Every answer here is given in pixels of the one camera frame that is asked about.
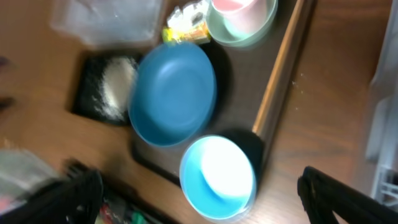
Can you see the black plastic tray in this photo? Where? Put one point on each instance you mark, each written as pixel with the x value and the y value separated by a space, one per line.
pixel 85 95

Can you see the grey dishwasher rack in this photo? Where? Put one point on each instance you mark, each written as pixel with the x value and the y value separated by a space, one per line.
pixel 381 147

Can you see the mint green bowl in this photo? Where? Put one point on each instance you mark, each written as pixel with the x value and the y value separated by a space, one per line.
pixel 226 34

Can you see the crumpled white tissue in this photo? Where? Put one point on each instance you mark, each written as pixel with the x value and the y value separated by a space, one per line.
pixel 188 16

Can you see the light blue bowl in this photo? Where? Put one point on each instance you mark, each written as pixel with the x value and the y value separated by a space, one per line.
pixel 217 179

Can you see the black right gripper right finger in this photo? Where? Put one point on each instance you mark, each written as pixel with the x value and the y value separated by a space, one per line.
pixel 323 197

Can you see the yellow snack wrapper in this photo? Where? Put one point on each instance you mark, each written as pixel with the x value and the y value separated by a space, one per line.
pixel 197 35

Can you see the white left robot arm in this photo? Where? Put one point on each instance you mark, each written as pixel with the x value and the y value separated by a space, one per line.
pixel 22 174

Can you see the wooden chopstick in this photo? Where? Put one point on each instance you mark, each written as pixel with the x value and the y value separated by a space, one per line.
pixel 276 73

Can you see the pink cup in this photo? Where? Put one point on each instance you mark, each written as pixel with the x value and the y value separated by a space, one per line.
pixel 246 16

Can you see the pile of rice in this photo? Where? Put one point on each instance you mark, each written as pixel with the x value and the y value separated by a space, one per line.
pixel 118 77

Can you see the clear plastic bin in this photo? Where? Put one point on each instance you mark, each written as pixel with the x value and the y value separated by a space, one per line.
pixel 103 23

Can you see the brown serving tray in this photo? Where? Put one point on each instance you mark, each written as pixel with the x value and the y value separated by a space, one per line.
pixel 242 77

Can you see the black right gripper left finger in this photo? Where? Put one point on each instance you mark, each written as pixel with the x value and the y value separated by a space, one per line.
pixel 77 199

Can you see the dark blue plate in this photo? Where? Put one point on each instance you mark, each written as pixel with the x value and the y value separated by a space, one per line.
pixel 174 96

